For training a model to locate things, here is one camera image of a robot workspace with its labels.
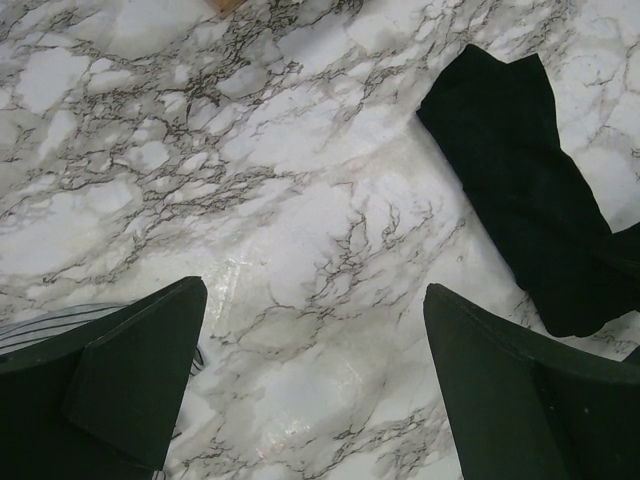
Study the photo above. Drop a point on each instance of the black underwear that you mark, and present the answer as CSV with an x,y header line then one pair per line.
x,y
496,125

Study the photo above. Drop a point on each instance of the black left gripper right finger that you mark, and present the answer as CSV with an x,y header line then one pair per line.
x,y
524,406

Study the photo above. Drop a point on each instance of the grey striped underwear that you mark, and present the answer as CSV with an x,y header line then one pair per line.
x,y
50,320

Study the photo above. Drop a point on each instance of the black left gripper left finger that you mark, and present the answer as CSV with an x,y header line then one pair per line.
x,y
105,380

